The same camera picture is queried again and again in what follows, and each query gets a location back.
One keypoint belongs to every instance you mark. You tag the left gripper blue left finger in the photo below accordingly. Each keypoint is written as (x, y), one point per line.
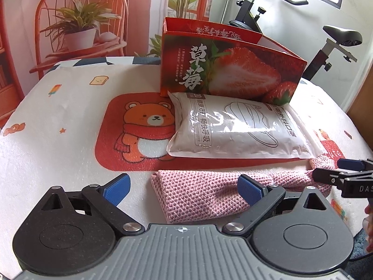
(116, 189)

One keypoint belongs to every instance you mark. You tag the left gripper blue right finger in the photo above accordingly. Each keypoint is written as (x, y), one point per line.
(250, 190)

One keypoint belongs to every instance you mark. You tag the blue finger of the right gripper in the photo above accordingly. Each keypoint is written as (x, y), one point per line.
(351, 164)
(327, 176)

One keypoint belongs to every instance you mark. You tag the pink knitted cloth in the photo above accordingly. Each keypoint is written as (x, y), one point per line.
(187, 196)

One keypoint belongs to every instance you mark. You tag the white face mask package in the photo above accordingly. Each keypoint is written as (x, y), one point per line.
(215, 127)

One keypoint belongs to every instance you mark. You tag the printed room backdrop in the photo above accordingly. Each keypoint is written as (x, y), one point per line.
(37, 34)

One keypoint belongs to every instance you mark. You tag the person's right hand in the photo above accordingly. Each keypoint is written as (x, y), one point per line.
(368, 229)

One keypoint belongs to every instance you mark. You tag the brown wooden door panel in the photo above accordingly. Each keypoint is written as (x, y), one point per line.
(361, 110)

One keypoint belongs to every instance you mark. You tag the red strawberry cardboard box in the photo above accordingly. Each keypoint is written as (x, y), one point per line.
(204, 57)

